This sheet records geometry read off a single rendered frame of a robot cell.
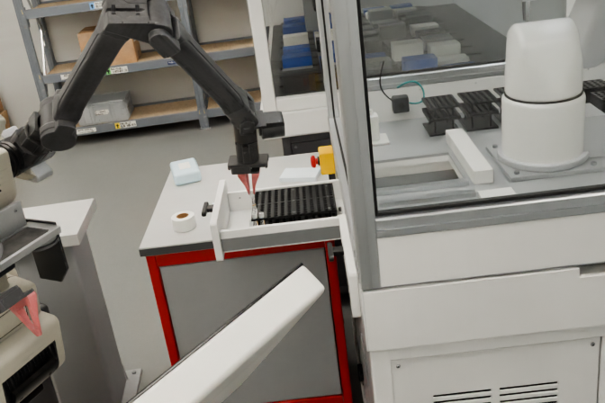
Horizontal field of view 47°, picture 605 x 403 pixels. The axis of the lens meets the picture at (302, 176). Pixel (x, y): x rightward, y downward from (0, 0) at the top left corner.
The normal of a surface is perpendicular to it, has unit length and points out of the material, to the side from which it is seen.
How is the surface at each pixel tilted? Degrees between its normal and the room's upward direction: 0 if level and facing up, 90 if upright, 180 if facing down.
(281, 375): 90
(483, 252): 90
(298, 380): 90
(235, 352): 40
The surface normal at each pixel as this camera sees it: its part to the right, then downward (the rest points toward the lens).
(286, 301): 0.43, -0.62
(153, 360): -0.12, -0.92
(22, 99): 0.09, 0.37
